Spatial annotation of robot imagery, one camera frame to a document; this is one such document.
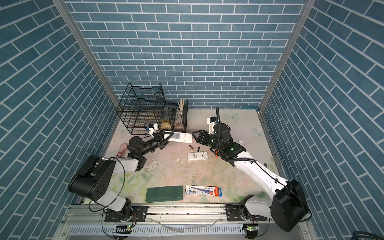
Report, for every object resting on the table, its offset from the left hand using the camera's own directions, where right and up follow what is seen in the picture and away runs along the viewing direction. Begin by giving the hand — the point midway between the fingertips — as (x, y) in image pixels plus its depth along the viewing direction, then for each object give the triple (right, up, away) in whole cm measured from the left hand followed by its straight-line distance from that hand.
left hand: (173, 136), depth 79 cm
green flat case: (-5, -31, +1) cm, 31 cm away
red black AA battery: (+13, -11, +18) cm, 25 cm away
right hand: (+11, +2, -2) cm, 11 cm away
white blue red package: (+18, -30, +2) cm, 35 cm away
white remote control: (+13, -14, +15) cm, 24 cm away
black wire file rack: (-37, +20, +46) cm, 62 cm away
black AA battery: (+8, -9, +20) cm, 24 cm away
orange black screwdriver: (+25, -14, +15) cm, 32 cm away
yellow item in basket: (-11, +5, +30) cm, 33 cm away
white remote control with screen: (+5, 0, 0) cm, 5 cm away
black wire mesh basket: (-4, +12, +26) cm, 29 cm away
